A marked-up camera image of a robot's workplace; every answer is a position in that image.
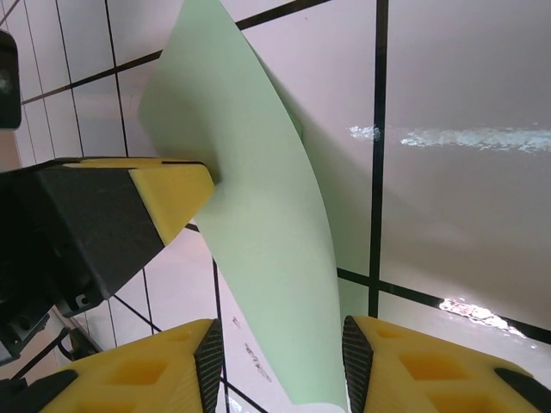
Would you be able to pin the light green paper sheet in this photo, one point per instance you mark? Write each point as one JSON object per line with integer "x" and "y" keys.
{"x": 258, "y": 193}

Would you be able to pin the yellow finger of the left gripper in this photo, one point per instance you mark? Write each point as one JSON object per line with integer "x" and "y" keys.
{"x": 172, "y": 193}
{"x": 142, "y": 162}

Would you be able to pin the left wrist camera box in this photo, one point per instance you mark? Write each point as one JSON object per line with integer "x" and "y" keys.
{"x": 8, "y": 77}

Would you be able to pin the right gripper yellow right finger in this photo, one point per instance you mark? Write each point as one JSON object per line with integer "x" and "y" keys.
{"x": 430, "y": 378}

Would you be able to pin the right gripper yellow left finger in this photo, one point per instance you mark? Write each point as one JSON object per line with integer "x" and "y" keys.
{"x": 142, "y": 378}

